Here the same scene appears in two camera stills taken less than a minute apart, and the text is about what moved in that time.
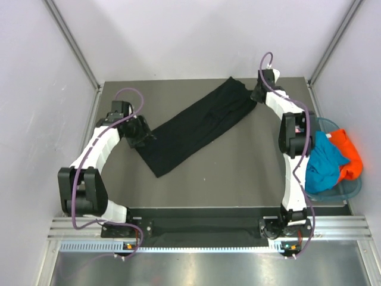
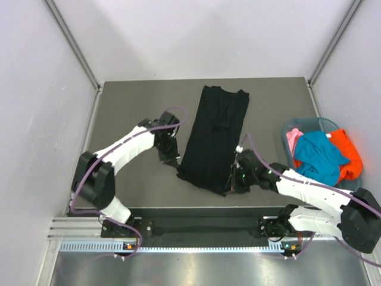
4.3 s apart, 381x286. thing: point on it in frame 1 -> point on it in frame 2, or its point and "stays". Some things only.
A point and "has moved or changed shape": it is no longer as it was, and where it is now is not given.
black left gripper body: [136, 133] -> [168, 151]
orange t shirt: [352, 170] stays
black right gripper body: [255, 95] -> [241, 180]
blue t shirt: [322, 171] stays
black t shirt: [191, 130] has moved or changed shape
